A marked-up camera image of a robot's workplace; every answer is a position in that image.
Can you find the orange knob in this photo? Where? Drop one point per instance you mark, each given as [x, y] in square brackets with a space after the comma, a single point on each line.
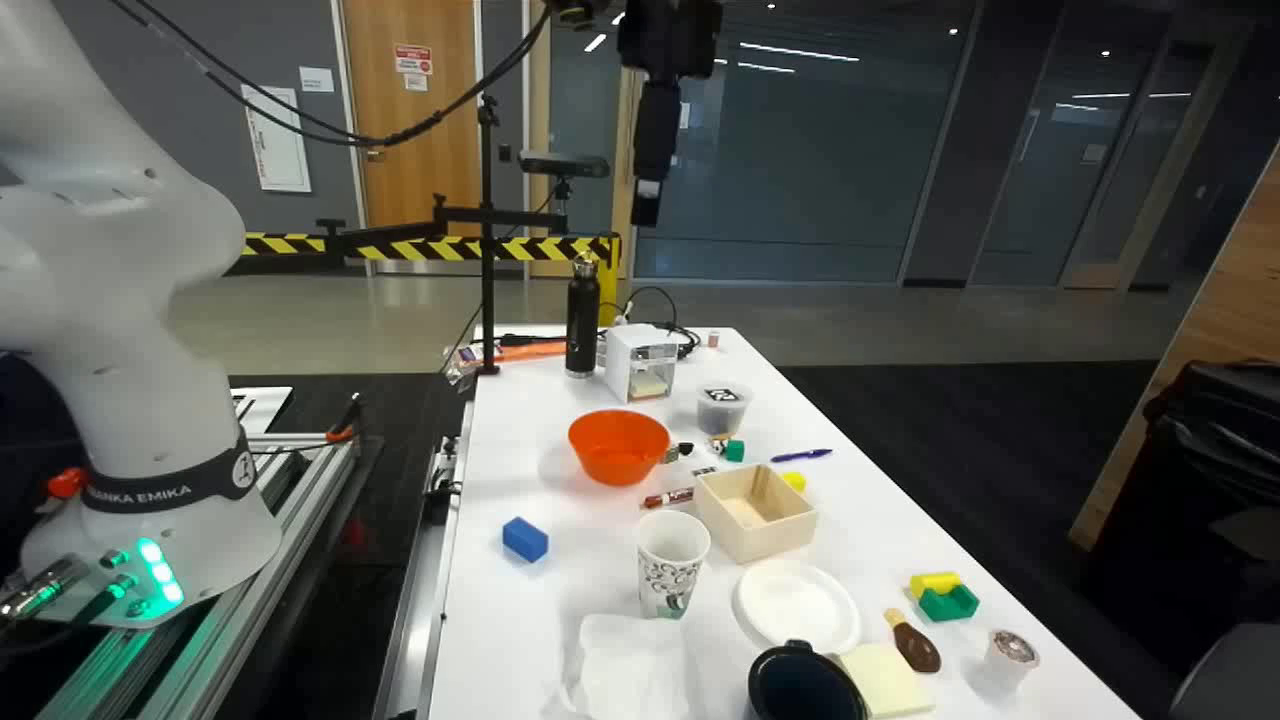
[65, 481]

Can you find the white paper plate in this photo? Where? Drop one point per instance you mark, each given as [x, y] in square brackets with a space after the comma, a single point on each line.
[796, 604]

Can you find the yellow rectangular block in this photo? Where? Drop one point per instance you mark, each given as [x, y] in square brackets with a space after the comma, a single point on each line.
[794, 481]

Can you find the blue rectangular block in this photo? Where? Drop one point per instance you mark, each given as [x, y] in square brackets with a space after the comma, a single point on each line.
[526, 537]

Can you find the small green block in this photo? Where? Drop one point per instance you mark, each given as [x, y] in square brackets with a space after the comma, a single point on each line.
[734, 449]

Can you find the small black white item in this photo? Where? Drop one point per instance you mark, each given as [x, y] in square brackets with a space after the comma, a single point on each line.
[677, 455]

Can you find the black stereo camera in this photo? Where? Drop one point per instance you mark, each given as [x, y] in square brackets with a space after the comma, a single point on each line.
[561, 167]

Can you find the patterned paper cup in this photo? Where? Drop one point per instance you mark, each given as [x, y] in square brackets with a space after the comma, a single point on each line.
[670, 567]

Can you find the white wall paper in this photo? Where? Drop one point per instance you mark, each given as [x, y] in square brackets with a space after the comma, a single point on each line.
[277, 141]

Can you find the yellow cylinder block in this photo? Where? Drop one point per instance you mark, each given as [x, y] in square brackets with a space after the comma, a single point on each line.
[935, 581]

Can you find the wooden door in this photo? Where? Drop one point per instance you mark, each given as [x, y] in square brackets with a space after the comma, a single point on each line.
[424, 187]

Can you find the green yellow sponge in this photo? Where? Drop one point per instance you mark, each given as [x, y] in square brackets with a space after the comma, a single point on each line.
[950, 604]

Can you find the black chair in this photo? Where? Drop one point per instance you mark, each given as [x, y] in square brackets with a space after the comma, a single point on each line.
[1223, 455]

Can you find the white box appliance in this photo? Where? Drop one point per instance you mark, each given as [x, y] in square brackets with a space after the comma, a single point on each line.
[640, 362]

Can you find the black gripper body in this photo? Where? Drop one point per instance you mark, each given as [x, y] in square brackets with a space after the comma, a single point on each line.
[659, 126]

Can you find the blue pen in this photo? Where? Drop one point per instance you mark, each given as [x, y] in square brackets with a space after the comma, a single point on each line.
[801, 455]

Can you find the black camera stand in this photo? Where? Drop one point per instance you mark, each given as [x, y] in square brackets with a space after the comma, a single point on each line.
[489, 295]

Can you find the yellow sticky note pad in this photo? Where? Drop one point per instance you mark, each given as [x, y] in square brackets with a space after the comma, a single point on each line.
[889, 683]

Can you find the wooden open box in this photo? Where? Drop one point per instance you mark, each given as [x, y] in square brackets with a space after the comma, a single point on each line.
[760, 528]

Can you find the gray office chair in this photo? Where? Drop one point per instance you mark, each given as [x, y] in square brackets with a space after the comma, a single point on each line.
[1235, 683]

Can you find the red marker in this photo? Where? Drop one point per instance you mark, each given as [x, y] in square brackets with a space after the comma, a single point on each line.
[666, 498]

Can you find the black bottle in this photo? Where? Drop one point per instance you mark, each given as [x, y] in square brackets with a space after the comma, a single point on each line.
[580, 323]

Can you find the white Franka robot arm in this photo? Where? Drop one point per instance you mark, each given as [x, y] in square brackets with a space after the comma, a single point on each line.
[122, 332]

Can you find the black bowl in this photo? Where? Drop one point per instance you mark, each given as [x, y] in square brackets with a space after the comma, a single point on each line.
[801, 686]

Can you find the orange marker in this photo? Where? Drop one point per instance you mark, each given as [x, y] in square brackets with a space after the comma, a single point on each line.
[529, 349]

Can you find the orange plastic bowl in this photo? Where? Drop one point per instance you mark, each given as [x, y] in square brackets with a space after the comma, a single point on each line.
[616, 446]

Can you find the red white door sign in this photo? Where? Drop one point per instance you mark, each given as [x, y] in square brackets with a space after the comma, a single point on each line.
[412, 68]

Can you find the yellow black hazard barrier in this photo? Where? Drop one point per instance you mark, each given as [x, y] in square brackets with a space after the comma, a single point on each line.
[292, 246]

